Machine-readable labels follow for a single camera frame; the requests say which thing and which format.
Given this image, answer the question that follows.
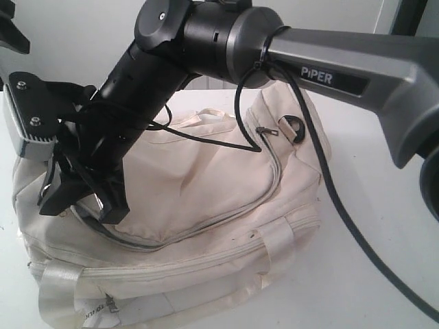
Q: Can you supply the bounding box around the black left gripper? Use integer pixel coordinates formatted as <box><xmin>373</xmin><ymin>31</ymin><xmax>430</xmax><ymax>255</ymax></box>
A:
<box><xmin>1</xmin><ymin>0</ymin><xmax>30</xmax><ymax>54</ymax></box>

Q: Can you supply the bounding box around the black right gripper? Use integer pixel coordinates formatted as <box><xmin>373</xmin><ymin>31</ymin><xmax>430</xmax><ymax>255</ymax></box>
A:
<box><xmin>37</xmin><ymin>116</ymin><xmax>147</xmax><ymax>224</ymax></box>

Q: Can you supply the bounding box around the gold zipper pull ring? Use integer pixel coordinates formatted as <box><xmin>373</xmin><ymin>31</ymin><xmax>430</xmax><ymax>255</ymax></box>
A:
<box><xmin>39</xmin><ymin>164</ymin><xmax>58</xmax><ymax>199</ymax></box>

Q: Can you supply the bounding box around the cream fabric duffel bag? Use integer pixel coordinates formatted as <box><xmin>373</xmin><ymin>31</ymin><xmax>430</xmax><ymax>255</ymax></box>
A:
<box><xmin>12</xmin><ymin>82</ymin><xmax>322</xmax><ymax>328</ymax></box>

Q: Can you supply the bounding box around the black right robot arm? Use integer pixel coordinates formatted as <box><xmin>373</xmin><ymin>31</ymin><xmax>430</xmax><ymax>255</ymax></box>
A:
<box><xmin>38</xmin><ymin>1</ymin><xmax>438</xmax><ymax>223</ymax></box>

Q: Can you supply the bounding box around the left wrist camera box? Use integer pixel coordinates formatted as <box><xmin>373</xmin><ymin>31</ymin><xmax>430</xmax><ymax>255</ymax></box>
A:
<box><xmin>0</xmin><ymin>47</ymin><xmax>14</xmax><ymax>90</ymax></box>

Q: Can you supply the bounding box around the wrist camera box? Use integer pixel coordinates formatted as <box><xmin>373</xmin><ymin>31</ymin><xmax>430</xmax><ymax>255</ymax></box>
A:
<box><xmin>3</xmin><ymin>71</ymin><xmax>97</xmax><ymax>162</ymax></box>
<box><xmin>0</xmin><ymin>47</ymin><xmax>14</xmax><ymax>90</ymax></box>

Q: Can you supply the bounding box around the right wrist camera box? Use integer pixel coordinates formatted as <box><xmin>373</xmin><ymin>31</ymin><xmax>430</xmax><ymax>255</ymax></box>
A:
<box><xmin>3</xmin><ymin>71</ymin><xmax>97</xmax><ymax>162</ymax></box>

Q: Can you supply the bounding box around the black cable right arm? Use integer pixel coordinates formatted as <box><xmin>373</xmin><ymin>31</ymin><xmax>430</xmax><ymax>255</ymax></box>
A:
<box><xmin>58</xmin><ymin>58</ymin><xmax>436</xmax><ymax>323</ymax></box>

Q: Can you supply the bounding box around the dark vertical post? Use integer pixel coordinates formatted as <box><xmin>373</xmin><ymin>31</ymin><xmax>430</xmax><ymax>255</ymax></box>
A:
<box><xmin>390</xmin><ymin>0</ymin><xmax>428</xmax><ymax>36</ymax></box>

